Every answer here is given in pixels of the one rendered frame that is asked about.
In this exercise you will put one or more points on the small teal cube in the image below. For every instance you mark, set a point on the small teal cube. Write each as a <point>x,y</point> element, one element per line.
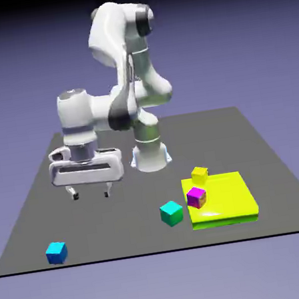
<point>171,213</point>

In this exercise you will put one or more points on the large yellow box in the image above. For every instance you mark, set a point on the large yellow box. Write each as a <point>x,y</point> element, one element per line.
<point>224,200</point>

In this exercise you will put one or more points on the small blue cube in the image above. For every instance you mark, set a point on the small blue cube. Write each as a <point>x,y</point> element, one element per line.
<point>56,253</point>

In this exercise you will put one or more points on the small yellow cube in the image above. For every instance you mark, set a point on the small yellow cube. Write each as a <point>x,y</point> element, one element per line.
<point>199,175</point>

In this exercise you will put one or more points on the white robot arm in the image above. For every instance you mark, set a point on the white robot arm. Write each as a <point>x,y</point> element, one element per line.
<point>121,107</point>

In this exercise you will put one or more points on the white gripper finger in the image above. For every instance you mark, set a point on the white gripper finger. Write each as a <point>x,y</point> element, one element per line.
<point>107,189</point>
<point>73,192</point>

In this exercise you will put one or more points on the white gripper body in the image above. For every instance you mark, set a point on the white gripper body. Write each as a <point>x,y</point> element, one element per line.
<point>88,172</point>

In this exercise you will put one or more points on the small magenta cube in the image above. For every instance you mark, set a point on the small magenta cube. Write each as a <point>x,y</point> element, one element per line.
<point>196,197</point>

